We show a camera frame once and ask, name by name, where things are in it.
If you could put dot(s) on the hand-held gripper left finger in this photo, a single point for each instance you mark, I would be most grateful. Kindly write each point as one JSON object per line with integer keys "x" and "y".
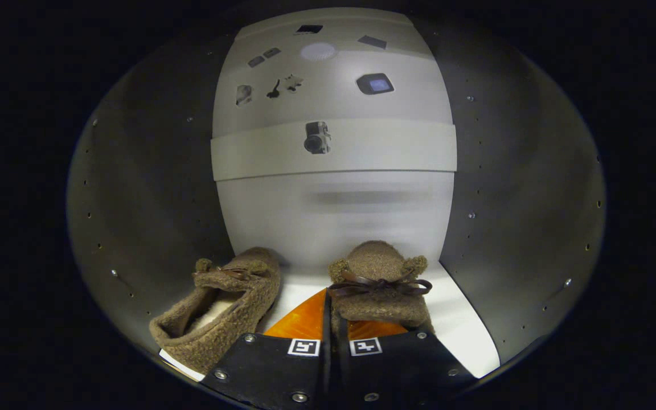
{"x": 271, "y": 370}

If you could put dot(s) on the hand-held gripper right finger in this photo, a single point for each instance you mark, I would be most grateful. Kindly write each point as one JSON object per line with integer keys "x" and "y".
{"x": 408, "y": 370}

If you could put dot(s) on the brown fuzzy shoe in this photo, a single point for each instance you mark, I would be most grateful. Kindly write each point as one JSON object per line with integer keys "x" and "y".
{"x": 376, "y": 262}
{"x": 248, "y": 296}

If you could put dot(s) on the dark grey shoe cabinet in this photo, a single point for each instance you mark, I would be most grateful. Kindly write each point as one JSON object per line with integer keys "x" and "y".
{"x": 134, "y": 199}

